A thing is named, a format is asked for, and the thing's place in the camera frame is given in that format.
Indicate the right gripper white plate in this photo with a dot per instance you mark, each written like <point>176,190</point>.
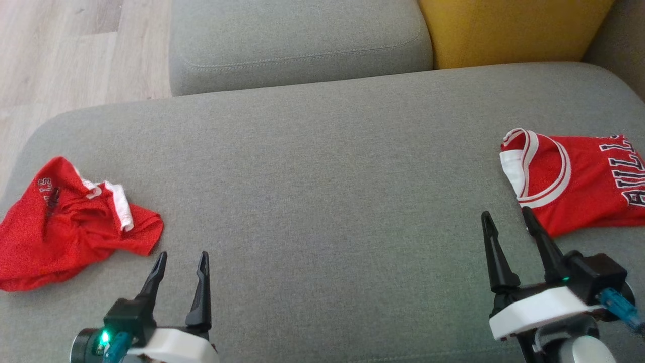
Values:
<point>539,307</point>

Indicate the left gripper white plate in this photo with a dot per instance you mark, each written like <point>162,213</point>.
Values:
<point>176,348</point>

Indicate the red basketball jersey white trim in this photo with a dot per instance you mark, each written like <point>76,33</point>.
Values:
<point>589,186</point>

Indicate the red basketball shorts white stripe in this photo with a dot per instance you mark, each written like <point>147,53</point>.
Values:
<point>50,242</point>

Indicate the large grey sofa seat cushion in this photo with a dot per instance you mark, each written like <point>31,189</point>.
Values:
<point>322,201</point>

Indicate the yellow sofa cushion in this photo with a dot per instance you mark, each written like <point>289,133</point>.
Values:
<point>514,30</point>

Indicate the grey sofa armrest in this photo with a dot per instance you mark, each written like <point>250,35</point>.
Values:
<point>622,45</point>

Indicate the small grey sofa cushion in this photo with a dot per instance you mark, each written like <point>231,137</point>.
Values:
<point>302,45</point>

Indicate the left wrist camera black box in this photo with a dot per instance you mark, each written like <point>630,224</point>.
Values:
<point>128,317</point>

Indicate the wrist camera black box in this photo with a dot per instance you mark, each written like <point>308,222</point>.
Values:
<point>128,317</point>
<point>597,275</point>

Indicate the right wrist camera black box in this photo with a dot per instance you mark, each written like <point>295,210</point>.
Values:
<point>597,275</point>

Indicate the blue connector left wrist camera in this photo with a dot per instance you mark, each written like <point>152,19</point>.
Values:
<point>117,348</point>

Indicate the blue connector wrist camera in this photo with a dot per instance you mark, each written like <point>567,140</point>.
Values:
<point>620,307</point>
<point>117,348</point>

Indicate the blue connector right wrist camera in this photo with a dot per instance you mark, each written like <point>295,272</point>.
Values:
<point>620,307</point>

